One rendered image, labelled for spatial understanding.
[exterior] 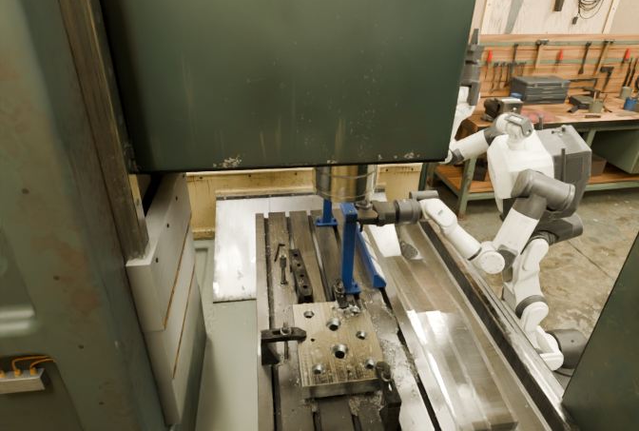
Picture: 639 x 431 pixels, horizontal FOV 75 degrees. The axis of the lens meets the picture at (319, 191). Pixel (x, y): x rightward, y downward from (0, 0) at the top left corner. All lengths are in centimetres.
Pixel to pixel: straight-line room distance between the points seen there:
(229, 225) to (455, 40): 152
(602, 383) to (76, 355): 123
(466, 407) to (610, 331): 50
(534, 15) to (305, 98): 367
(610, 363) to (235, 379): 115
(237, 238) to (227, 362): 62
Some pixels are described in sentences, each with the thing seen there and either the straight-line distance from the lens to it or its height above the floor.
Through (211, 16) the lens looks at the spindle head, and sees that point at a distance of 80.
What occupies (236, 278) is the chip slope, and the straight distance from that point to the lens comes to 197.
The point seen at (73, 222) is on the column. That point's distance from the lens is 72.
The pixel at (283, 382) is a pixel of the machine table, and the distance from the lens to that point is 129.
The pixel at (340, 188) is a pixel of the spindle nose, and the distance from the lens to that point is 97.
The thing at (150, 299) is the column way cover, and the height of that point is 133.
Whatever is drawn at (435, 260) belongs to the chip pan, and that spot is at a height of 67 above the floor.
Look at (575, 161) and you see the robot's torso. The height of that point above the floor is 137.
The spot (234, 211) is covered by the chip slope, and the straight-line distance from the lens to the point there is 216.
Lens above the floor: 193
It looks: 29 degrees down
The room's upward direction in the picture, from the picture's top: 1 degrees clockwise
